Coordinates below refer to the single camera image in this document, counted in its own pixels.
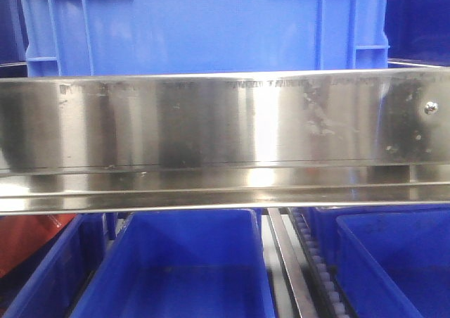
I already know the stainless steel shelf beam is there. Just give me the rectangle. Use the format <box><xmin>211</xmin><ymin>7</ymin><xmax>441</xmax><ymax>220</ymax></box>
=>
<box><xmin>1</xmin><ymin>67</ymin><xmax>449</xmax><ymax>215</ymax></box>

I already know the blue plastic bin left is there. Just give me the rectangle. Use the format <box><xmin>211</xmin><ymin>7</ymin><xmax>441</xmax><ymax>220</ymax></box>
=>
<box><xmin>72</xmin><ymin>209</ymin><xmax>276</xmax><ymax>317</ymax></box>

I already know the blue plastic bin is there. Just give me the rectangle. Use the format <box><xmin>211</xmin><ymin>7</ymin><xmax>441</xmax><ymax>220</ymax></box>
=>
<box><xmin>72</xmin><ymin>209</ymin><xmax>276</xmax><ymax>317</ymax></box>
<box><xmin>311</xmin><ymin>205</ymin><xmax>449</xmax><ymax>317</ymax></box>

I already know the blue crate upper shelf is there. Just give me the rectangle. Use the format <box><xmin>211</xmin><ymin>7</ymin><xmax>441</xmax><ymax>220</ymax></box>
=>
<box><xmin>21</xmin><ymin>0</ymin><xmax>389</xmax><ymax>77</ymax></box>

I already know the blue plastic bin right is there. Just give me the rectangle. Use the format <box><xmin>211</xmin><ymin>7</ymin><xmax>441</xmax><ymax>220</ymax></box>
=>
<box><xmin>311</xmin><ymin>205</ymin><xmax>449</xmax><ymax>317</ymax></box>

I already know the blue bin far left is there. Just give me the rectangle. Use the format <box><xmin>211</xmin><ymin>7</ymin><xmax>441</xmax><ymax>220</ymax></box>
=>
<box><xmin>3</xmin><ymin>213</ymin><xmax>108</xmax><ymax>317</ymax></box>

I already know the white roller track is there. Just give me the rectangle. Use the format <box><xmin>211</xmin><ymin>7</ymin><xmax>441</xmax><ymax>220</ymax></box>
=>
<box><xmin>288</xmin><ymin>208</ymin><xmax>355</xmax><ymax>317</ymax></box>

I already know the silver screw on beam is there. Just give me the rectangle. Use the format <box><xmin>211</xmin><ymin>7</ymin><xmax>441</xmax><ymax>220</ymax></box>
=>
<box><xmin>424</xmin><ymin>101</ymin><xmax>439</xmax><ymax>115</ymax></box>

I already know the red plastic bag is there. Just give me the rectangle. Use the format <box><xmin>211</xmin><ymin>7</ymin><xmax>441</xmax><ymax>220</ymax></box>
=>
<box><xmin>1</xmin><ymin>214</ymin><xmax>75</xmax><ymax>277</ymax></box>

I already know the steel shelf divider rail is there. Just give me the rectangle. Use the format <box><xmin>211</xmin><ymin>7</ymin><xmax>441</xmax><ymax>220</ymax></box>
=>
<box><xmin>268</xmin><ymin>208</ymin><xmax>318</xmax><ymax>318</ymax></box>

